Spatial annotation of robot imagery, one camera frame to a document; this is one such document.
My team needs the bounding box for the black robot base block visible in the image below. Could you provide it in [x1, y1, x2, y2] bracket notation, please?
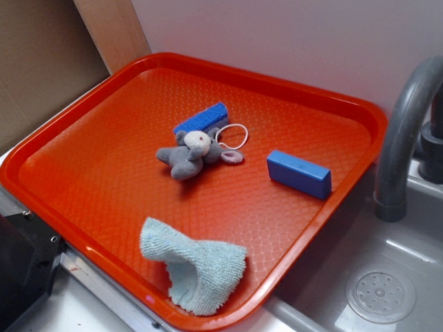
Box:
[1, 211, 64, 331]

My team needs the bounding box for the light blue cloth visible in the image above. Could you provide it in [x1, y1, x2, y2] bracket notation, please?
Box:
[140, 217, 247, 316]

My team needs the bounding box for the grey plush mouse toy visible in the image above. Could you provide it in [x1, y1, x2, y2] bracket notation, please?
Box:
[156, 124, 249, 181]

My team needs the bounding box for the blue and white sponge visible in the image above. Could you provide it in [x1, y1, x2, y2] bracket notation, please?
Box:
[173, 102, 229, 134]

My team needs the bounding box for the blue rectangular block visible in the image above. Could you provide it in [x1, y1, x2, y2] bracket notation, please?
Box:
[266, 150, 332, 199]

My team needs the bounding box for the orange plastic tray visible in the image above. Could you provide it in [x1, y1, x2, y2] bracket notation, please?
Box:
[1, 53, 387, 331]

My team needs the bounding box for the grey sink faucet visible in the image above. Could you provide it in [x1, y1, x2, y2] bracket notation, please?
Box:
[374, 56, 442, 222]

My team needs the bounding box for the grey toy sink basin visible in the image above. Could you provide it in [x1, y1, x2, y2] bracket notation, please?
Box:
[265, 171, 442, 331]

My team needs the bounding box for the light wooden board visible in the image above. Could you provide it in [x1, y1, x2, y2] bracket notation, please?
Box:
[74, 0, 151, 74]

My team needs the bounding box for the brown cardboard panel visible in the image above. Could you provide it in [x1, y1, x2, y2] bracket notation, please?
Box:
[1, 1, 109, 153]

